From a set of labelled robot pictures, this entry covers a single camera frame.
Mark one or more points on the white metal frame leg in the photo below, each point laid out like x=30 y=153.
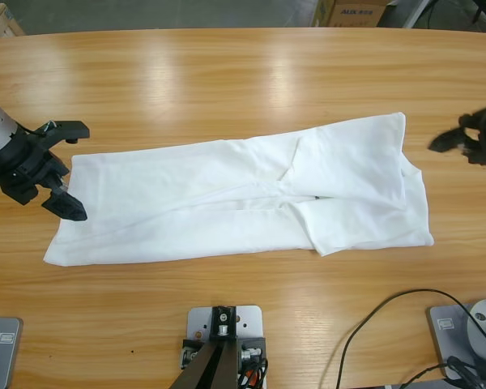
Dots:
x=415 y=14

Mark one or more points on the white mounting block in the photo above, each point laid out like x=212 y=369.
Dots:
x=251 y=320

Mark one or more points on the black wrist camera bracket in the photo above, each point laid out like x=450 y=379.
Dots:
x=71 y=129

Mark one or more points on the dark camera post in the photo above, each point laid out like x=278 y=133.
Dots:
x=210 y=364

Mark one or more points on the white t-shirt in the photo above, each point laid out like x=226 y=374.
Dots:
x=227 y=202

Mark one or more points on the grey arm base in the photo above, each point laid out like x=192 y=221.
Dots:
x=4 y=356
x=449 y=344

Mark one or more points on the cardboard box blue print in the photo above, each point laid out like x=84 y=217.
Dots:
x=348 y=18

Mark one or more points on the black corner bracket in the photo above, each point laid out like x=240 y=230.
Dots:
x=188 y=348
x=253 y=344

